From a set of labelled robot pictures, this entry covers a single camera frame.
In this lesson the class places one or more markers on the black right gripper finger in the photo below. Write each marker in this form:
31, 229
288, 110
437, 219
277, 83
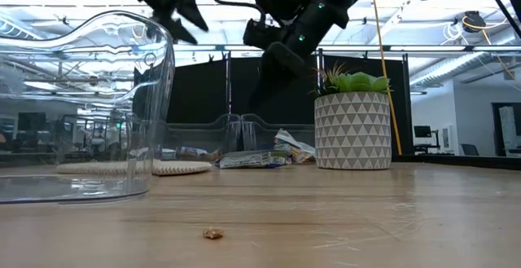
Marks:
266, 93

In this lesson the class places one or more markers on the white and blue granola bar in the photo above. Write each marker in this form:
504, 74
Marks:
252, 159

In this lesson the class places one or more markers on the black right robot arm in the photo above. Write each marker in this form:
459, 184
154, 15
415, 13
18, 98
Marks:
321, 19

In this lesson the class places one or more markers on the white granola bar wrapper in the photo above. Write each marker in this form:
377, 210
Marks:
291, 137

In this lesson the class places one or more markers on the yellow green granola bar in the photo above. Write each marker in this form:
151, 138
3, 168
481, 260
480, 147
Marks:
301, 155

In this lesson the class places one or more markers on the small granola crumb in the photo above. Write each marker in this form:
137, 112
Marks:
213, 232

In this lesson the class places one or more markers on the clear plastic bin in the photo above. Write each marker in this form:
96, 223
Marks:
81, 97
195, 131
264, 127

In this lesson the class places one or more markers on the black backdrop panel stand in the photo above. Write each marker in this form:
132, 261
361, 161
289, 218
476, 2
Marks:
203, 89

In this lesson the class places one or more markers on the succulent in patterned pot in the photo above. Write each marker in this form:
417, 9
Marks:
352, 133

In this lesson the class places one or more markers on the black computer monitor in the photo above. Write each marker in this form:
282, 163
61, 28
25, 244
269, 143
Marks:
422, 131

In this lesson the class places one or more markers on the black office chair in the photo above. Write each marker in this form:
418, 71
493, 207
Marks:
470, 150

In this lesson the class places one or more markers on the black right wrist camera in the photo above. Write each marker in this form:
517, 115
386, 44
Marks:
260, 33

